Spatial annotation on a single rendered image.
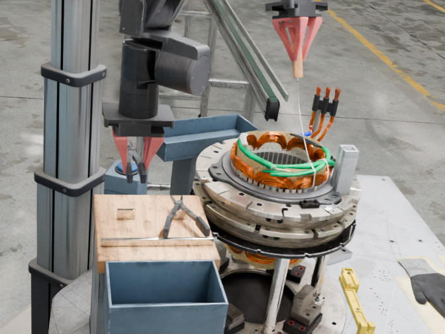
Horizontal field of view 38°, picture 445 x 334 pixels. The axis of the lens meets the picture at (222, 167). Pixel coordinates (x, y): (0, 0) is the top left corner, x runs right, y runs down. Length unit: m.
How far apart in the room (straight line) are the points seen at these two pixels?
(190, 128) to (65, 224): 0.36
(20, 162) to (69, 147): 2.14
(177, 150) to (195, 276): 0.43
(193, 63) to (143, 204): 0.35
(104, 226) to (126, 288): 0.12
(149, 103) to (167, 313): 0.30
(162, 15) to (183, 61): 0.07
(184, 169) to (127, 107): 0.55
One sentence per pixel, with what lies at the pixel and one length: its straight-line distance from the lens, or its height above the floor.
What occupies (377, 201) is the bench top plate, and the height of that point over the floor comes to 0.78.
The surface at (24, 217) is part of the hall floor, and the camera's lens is 3.12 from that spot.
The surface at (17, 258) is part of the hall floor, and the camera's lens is 2.85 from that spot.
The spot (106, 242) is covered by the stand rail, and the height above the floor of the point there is 1.07.
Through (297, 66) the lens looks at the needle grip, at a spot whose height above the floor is 1.31.
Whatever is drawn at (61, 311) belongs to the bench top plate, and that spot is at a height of 0.78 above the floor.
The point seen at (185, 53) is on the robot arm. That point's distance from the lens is 0.89.
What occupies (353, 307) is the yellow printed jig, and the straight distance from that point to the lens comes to 1.46.
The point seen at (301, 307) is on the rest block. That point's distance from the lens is 1.32.
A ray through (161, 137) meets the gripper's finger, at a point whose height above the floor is 1.25.
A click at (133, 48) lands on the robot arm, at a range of 0.92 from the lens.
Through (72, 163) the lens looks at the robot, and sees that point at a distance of 1.47.
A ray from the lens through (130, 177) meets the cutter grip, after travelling 0.98.
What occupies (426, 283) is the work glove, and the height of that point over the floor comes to 0.80.
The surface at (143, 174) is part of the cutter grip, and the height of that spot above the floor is 1.19.
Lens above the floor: 1.65
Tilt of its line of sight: 27 degrees down
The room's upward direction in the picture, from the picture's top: 8 degrees clockwise
